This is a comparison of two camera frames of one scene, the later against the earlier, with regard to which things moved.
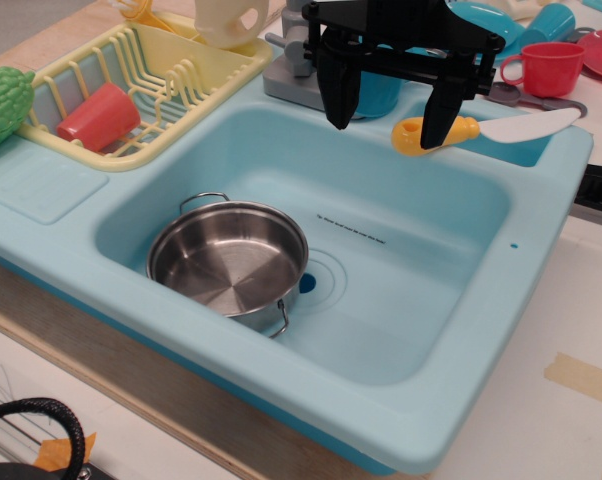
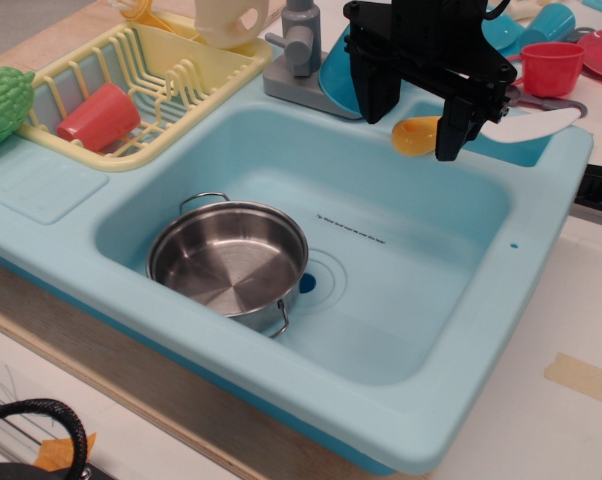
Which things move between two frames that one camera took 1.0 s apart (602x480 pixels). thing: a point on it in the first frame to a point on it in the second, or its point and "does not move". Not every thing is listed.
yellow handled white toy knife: (407, 133) does not move
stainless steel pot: (237, 259) does not move
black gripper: (430, 39) to (438, 44)
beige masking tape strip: (586, 377) does not move
